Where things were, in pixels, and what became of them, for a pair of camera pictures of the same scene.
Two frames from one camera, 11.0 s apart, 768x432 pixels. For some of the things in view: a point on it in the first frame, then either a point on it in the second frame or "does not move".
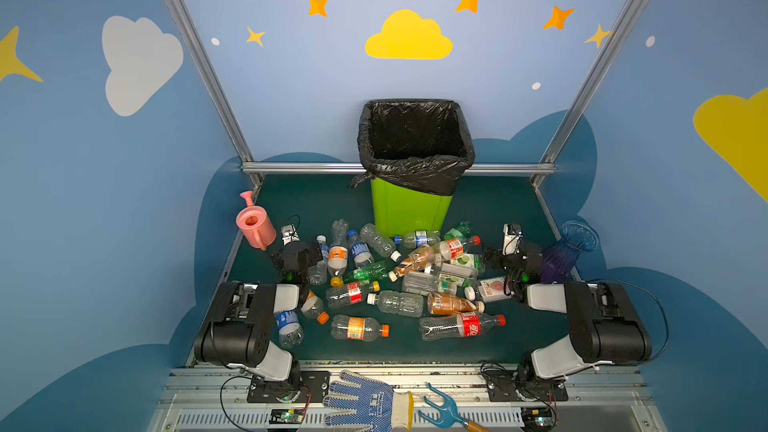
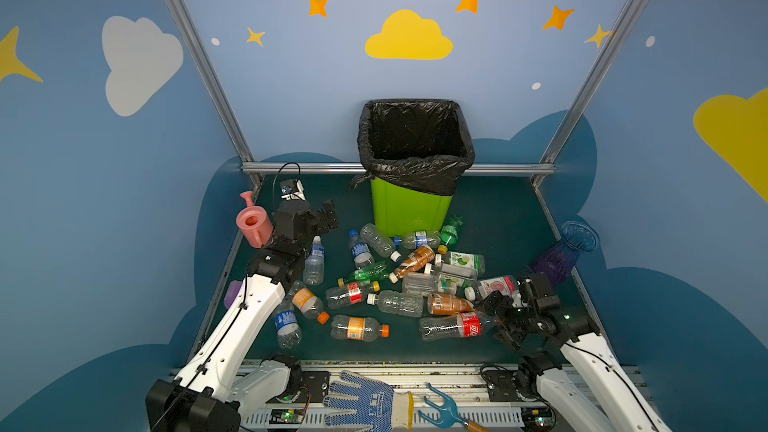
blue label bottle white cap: x=317 y=273 does not move
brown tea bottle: x=439 y=303 does not move
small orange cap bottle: x=313 y=307 does not move
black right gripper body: x=519 y=258 -> x=504 y=313
